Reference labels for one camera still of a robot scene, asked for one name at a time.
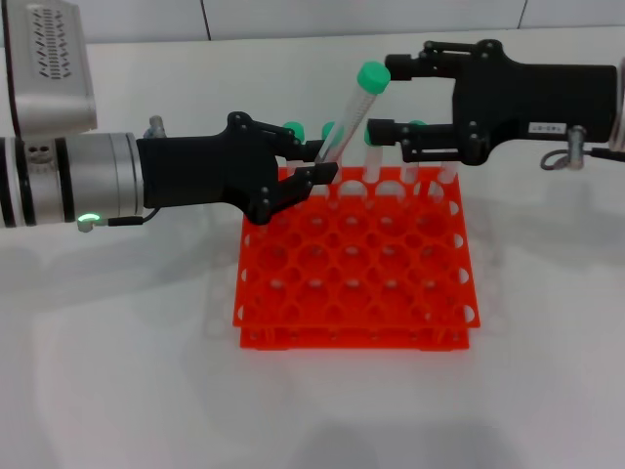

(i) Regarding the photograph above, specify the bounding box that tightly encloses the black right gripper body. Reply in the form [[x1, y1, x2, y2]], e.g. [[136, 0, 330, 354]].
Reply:
[[451, 39, 620, 168]]

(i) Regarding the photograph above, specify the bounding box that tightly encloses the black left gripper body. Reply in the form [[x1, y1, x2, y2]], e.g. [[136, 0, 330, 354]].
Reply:
[[136, 110, 287, 227]]

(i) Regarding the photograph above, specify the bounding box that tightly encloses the clear test tube green cap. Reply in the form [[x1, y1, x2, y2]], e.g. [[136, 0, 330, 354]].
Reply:
[[320, 120, 349, 206], [436, 163, 459, 201], [284, 119, 308, 172], [312, 60, 392, 170], [363, 127, 387, 204], [399, 119, 429, 206]]

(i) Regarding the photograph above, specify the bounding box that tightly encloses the orange test tube rack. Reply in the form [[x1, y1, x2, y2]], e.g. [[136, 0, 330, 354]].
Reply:
[[230, 165, 482, 352]]

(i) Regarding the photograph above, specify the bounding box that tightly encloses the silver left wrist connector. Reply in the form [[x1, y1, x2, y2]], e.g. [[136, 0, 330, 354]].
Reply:
[[145, 114, 168, 142]]

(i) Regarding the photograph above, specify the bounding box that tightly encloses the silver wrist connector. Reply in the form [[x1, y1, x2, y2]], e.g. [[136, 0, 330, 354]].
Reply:
[[567, 125, 588, 171], [145, 114, 168, 142]]

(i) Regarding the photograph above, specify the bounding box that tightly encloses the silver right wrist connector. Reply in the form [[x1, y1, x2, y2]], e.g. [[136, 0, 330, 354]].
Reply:
[[567, 125, 588, 171]]

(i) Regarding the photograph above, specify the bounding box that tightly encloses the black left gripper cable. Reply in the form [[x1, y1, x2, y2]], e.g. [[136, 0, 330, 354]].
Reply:
[[76, 207, 160, 234]]

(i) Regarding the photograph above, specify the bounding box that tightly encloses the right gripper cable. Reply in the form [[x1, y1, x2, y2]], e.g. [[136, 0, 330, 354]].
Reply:
[[539, 145, 625, 172]]

